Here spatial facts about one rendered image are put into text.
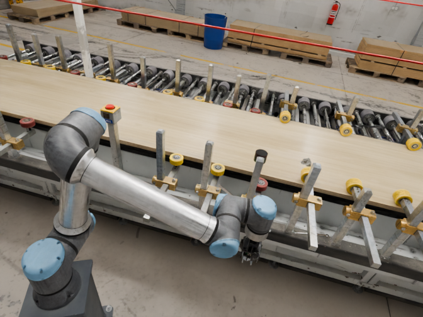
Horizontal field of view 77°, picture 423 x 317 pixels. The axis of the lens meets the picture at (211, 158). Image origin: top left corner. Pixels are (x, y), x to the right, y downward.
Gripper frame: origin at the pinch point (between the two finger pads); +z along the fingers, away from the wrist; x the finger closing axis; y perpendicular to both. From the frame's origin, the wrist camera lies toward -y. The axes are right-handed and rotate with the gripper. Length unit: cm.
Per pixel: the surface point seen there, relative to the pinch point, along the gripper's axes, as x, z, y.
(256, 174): -4.0, -22.0, -30.7
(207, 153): -29, -28, -31
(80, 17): -160, -54, -127
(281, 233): 17.6, 12.7, -28.9
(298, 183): 21, -7, -50
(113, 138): -79, -23, -31
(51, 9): -583, 57, -580
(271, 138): 3, -7, -92
